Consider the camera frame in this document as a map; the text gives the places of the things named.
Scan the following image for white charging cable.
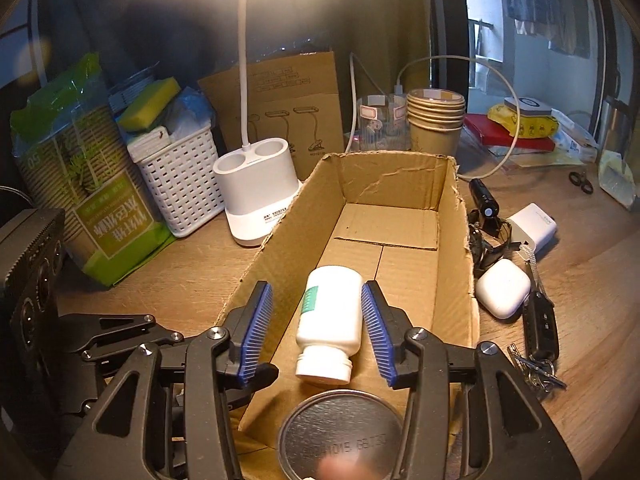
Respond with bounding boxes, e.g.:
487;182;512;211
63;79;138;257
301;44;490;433
347;52;522;182

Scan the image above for yellow tissue pack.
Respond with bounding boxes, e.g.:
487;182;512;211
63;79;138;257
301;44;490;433
598;150;639;212

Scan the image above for black scissors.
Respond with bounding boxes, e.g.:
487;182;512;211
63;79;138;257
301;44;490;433
568;170;593;195

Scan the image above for white plastic basket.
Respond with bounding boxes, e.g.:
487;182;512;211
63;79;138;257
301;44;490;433
127;122;224;238

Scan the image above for white earbuds case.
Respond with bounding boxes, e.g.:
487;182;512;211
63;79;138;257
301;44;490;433
475;259;530;320

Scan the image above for white pill bottle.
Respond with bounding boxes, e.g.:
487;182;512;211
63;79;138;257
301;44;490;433
295;266;363;386

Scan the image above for yellow duck pouch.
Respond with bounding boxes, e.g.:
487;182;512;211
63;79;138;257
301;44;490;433
487;104;559;139

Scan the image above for grey white case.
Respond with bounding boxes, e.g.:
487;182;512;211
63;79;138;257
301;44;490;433
503;96;552;117

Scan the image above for wristwatch with brown strap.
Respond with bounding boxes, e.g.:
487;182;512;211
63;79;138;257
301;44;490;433
468;209;512;278

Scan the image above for white desk lamp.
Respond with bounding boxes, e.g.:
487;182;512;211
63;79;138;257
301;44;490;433
213;0;302;247

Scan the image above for white power adapter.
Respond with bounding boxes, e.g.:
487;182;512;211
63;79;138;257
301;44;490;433
506;203;558;252

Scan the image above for clear plastic jar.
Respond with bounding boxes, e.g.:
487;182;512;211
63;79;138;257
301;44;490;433
356;94;411;152

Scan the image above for yellow green sponge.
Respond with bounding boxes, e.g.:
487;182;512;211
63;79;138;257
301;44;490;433
117;77;181;132

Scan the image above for open cardboard box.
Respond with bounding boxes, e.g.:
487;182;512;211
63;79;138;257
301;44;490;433
214;149;483;466

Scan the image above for stack of paper cups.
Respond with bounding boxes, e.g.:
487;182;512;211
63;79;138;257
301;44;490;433
406;88;466;156

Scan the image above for white small boxes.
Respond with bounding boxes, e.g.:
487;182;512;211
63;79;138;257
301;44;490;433
551;108;598;164

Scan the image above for brown lamp packaging box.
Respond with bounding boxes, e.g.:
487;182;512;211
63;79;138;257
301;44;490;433
196;50;345;182

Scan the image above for red tin can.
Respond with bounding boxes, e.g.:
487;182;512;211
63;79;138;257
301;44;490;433
277;389;402;479

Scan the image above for small black flashlight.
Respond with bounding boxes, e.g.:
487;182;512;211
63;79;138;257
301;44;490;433
469;178;499;219

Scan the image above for black car key with keyring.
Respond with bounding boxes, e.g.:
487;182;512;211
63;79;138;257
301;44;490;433
508;257;567;401

